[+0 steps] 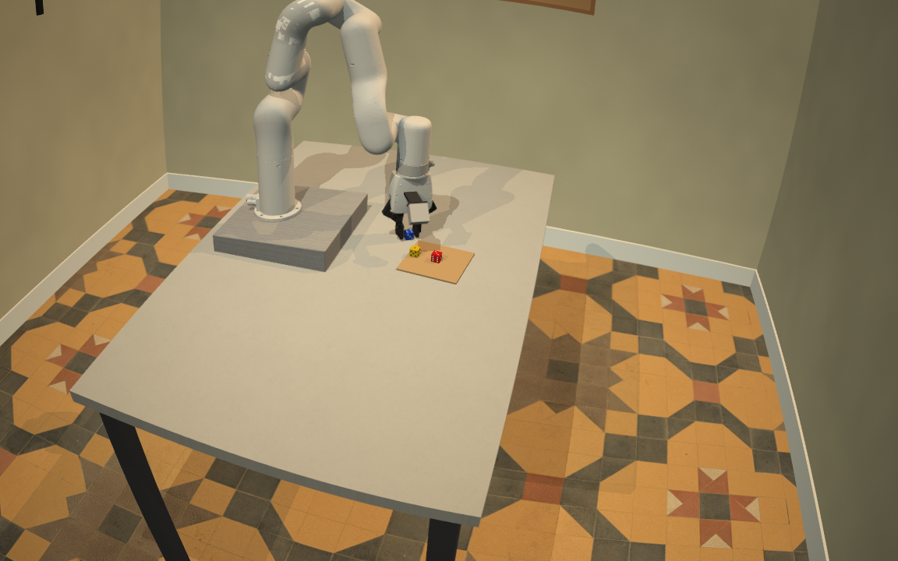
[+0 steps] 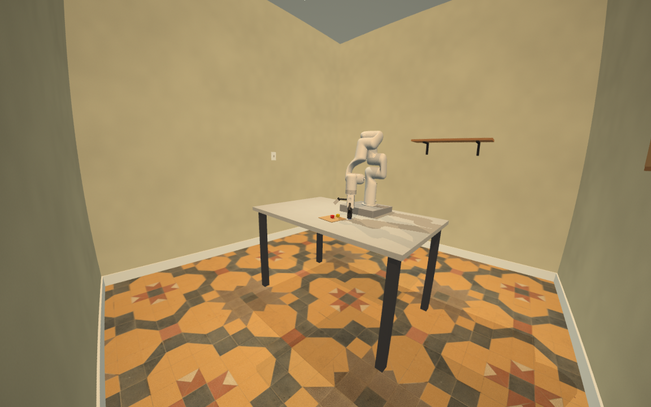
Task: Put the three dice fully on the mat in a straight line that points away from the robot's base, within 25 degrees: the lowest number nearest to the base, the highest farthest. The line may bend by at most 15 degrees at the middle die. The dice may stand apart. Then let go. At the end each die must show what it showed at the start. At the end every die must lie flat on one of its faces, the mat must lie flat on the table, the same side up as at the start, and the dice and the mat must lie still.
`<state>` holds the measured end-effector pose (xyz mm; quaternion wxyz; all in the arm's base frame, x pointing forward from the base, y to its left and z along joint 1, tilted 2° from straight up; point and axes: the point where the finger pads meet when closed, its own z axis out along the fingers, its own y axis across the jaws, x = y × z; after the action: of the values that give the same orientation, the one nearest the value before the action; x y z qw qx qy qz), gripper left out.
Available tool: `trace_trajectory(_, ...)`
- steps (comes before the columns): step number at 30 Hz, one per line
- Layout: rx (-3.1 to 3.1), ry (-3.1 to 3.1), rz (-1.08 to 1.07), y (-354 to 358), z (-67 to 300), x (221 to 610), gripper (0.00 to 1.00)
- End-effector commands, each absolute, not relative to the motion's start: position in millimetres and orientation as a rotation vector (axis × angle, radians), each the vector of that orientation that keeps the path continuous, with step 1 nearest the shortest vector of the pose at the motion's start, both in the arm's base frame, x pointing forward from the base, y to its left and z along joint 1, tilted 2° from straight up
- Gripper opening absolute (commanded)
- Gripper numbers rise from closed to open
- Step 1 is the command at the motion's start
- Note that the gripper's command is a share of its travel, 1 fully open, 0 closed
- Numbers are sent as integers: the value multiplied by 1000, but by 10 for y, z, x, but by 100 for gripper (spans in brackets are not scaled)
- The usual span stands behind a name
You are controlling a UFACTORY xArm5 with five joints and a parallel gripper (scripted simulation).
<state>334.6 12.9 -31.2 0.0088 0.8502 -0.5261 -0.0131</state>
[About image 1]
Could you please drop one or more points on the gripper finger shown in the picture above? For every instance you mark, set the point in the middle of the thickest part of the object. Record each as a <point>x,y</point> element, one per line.
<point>396,217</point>
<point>417,228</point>

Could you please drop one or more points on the orange mat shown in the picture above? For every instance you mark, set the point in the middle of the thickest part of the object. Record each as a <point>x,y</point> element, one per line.
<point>450,268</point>

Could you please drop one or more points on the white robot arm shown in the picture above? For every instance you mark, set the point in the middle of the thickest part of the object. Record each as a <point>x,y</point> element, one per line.
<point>287,65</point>

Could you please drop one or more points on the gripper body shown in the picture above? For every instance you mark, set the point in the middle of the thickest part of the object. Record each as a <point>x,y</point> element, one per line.
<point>400,184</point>

